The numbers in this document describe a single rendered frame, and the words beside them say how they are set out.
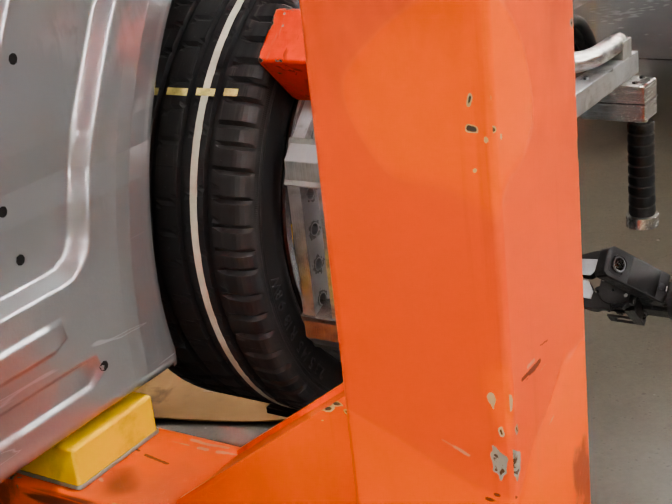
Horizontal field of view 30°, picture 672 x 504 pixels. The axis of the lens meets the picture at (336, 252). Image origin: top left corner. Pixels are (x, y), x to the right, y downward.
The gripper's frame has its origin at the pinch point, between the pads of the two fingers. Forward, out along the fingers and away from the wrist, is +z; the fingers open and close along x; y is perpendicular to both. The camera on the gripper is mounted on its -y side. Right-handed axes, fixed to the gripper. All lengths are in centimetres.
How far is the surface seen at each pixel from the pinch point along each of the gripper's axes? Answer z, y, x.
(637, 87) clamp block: -16.7, -26.7, 17.2
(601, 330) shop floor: 34, 121, 31
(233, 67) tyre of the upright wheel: 17, -63, -3
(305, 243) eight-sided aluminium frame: 9, -50, -18
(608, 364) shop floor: 26, 109, 19
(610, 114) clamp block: -13.0, -24.0, 14.5
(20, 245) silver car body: 22, -78, -32
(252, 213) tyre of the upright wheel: 13, -56, -18
